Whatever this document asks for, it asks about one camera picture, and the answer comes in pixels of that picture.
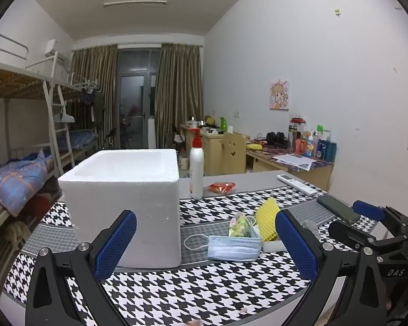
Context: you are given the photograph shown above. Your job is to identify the red snack packet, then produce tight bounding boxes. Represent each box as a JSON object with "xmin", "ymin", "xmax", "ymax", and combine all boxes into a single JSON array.
[{"xmin": 207, "ymin": 181, "xmax": 236, "ymax": 194}]

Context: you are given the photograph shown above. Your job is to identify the blue checked quilt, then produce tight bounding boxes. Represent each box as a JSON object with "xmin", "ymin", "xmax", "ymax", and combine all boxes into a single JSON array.
[{"xmin": 0, "ymin": 149, "xmax": 53, "ymax": 216}]

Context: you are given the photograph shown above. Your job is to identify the hanging dark clothes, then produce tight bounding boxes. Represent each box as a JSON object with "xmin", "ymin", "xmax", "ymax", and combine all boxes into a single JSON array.
[{"xmin": 80, "ymin": 86, "xmax": 104, "ymax": 126}]

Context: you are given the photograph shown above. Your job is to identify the black headphones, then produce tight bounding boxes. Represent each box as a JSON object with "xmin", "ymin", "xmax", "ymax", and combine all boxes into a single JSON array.
[{"xmin": 266, "ymin": 132, "xmax": 289, "ymax": 148}]

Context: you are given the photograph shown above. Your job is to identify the printed paper sheets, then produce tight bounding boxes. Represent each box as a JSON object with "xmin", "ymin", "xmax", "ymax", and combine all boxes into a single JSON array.
[{"xmin": 273, "ymin": 154, "xmax": 318, "ymax": 170}]

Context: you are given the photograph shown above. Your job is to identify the black phone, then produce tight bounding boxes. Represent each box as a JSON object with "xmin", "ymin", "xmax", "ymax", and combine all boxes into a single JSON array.
[{"xmin": 317, "ymin": 195, "xmax": 361, "ymax": 225}]

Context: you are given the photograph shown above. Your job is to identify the wooden drawer cabinet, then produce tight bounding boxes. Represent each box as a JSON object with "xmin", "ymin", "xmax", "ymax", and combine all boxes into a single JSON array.
[{"xmin": 180, "ymin": 124, "xmax": 225, "ymax": 177}]

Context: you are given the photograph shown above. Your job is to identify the brown curtain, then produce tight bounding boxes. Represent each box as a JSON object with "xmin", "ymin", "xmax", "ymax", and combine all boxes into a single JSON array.
[
  {"xmin": 70, "ymin": 45, "xmax": 119, "ymax": 150},
  {"xmin": 155, "ymin": 43, "xmax": 205, "ymax": 150}
]

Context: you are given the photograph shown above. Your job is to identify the white bunk bed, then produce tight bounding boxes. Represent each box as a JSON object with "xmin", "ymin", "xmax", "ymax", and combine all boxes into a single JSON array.
[{"xmin": 0, "ymin": 32, "xmax": 99, "ymax": 245}]

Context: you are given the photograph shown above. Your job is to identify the white lotion pump bottle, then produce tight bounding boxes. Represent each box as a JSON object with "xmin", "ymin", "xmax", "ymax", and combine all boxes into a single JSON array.
[{"xmin": 188, "ymin": 128, "xmax": 205, "ymax": 200}]

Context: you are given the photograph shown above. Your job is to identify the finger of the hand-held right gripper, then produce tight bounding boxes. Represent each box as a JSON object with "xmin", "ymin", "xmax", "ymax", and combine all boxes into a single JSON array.
[
  {"xmin": 327, "ymin": 220, "xmax": 400, "ymax": 262},
  {"xmin": 352, "ymin": 200, "xmax": 408, "ymax": 235}
]

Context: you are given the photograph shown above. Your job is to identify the glass balcony door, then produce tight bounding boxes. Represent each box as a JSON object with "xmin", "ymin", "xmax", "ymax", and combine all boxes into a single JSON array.
[{"xmin": 117, "ymin": 49, "xmax": 161, "ymax": 150}]

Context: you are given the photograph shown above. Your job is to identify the grey sock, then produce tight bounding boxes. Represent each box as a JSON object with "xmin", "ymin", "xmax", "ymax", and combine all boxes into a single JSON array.
[{"xmin": 301, "ymin": 220, "xmax": 322, "ymax": 242}]

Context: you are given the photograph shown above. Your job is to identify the houndstooth tablecloth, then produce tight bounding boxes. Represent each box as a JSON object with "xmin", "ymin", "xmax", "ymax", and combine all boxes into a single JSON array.
[{"xmin": 3, "ymin": 185, "xmax": 378, "ymax": 326}]

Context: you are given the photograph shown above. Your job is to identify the blue mattress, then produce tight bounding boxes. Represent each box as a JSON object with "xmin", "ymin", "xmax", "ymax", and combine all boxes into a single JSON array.
[{"xmin": 70, "ymin": 130, "xmax": 99, "ymax": 152}]

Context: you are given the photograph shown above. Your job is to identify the blue face mask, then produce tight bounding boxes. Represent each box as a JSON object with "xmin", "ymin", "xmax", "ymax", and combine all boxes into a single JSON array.
[{"xmin": 184, "ymin": 234, "xmax": 262, "ymax": 261}]

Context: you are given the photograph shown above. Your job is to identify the yellow ridged sponge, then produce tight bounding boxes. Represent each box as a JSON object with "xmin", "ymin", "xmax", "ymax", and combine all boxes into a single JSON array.
[{"xmin": 256, "ymin": 198, "xmax": 280, "ymax": 242}]

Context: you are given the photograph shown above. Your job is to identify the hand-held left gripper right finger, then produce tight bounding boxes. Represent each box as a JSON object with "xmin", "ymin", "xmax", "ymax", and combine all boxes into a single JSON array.
[{"xmin": 275, "ymin": 209, "xmax": 390, "ymax": 326}]

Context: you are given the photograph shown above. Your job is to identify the cluster of toiletry bottles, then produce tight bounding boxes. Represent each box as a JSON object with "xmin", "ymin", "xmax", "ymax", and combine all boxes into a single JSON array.
[{"xmin": 287, "ymin": 115, "xmax": 338, "ymax": 162}]

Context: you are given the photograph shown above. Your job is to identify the white foam box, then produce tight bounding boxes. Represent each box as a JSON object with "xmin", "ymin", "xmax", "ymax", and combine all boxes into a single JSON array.
[{"xmin": 58, "ymin": 148, "xmax": 181, "ymax": 269}]

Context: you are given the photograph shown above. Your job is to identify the white remote control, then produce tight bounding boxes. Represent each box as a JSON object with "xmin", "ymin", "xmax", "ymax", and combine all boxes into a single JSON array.
[{"xmin": 277, "ymin": 174, "xmax": 317, "ymax": 196}]

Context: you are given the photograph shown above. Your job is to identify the white air conditioner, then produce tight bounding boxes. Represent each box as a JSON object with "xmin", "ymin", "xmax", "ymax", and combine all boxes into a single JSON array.
[{"xmin": 44, "ymin": 40, "xmax": 70, "ymax": 62}]

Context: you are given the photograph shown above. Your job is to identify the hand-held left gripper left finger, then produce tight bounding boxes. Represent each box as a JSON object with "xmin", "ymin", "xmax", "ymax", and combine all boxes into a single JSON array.
[{"xmin": 25, "ymin": 209, "xmax": 138, "ymax": 326}]

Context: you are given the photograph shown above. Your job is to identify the wooden smiley chair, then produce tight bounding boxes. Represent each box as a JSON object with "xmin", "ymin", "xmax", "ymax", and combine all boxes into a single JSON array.
[{"xmin": 222, "ymin": 132, "xmax": 247, "ymax": 175}]

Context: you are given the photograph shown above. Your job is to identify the white bed ladder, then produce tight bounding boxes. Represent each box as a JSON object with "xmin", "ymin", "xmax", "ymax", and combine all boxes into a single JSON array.
[{"xmin": 42, "ymin": 81, "xmax": 76, "ymax": 177}]

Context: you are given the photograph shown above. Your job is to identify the green tissue pack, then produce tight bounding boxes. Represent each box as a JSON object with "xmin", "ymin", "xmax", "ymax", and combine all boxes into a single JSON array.
[{"xmin": 228, "ymin": 211, "xmax": 259, "ymax": 238}]

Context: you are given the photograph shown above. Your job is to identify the cartoon wall poster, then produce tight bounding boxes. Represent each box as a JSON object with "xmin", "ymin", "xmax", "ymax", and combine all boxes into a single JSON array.
[{"xmin": 269, "ymin": 80, "xmax": 289, "ymax": 110}]

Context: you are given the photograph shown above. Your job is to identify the wooden desk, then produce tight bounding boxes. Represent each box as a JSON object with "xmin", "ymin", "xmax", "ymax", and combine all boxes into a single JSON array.
[{"xmin": 245, "ymin": 143, "xmax": 334, "ymax": 191}]

